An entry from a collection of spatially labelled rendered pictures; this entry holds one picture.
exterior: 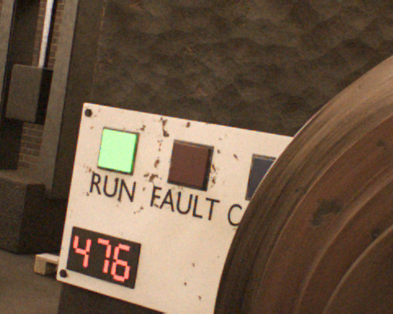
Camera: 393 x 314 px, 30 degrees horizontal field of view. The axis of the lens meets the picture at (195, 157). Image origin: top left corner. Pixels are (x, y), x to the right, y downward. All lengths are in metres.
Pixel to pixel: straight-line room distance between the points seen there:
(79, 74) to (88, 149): 5.10
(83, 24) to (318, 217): 5.41
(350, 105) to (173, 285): 0.28
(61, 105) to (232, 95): 5.11
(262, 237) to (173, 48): 0.27
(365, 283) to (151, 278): 0.34
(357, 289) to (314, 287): 0.06
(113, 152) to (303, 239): 0.29
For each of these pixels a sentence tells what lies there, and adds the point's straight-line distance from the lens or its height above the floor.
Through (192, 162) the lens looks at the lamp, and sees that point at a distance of 0.67.
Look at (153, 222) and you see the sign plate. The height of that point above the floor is 1.14.
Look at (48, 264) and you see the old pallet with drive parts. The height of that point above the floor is 0.07.
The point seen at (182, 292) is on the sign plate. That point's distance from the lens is 0.69.
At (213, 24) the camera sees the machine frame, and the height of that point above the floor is 1.33.
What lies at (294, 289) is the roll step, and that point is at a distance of 0.48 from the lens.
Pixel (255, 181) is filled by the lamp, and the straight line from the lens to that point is 0.65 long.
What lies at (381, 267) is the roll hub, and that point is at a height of 1.18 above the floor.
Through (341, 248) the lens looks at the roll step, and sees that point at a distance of 0.45.
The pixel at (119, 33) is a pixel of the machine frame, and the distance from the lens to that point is 0.76.
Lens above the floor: 1.24
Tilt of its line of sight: 3 degrees down
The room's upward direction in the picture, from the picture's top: 9 degrees clockwise
